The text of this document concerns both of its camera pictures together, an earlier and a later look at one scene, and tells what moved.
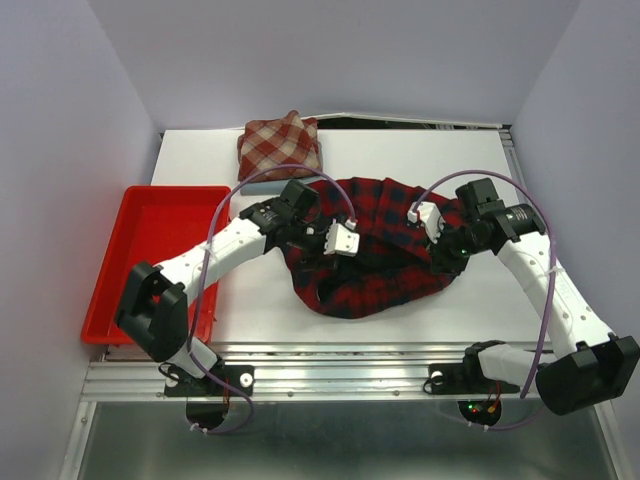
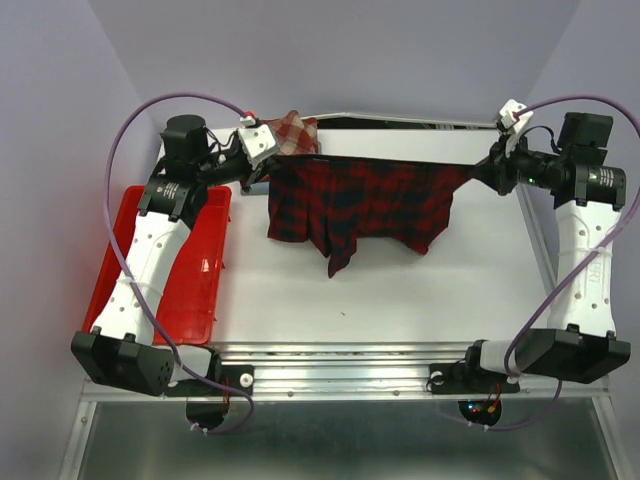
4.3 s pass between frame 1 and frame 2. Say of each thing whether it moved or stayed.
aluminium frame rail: stayed
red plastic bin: stayed
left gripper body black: moved
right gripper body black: moved
